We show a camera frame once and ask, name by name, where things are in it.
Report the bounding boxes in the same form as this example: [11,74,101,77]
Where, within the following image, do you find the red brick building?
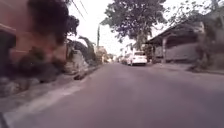
[0,0,68,64]

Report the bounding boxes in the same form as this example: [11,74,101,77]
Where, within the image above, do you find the white car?
[126,50,148,67]

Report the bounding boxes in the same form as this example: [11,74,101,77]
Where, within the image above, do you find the low dark bushes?
[13,46,68,83]

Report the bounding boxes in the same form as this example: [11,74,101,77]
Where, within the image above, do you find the pale rock heap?
[64,49,89,75]

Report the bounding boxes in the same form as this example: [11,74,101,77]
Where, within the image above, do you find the dark trees and bushes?
[186,0,224,71]

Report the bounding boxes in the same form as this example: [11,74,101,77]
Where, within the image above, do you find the dark tree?
[26,0,80,46]

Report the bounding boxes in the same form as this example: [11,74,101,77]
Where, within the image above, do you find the overhead wires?
[70,0,89,21]

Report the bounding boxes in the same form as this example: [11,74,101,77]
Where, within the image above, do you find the low house with roof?
[144,19,206,64]

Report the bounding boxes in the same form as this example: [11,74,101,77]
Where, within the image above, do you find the grey pavement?
[149,62,224,76]

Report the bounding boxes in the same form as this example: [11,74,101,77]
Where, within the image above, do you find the grey asphalt road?
[6,62,224,128]

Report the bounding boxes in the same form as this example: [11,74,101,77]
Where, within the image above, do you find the utility pole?
[96,23,101,48]

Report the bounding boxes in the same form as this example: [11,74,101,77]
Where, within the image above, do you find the large leafy tree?
[99,0,168,51]

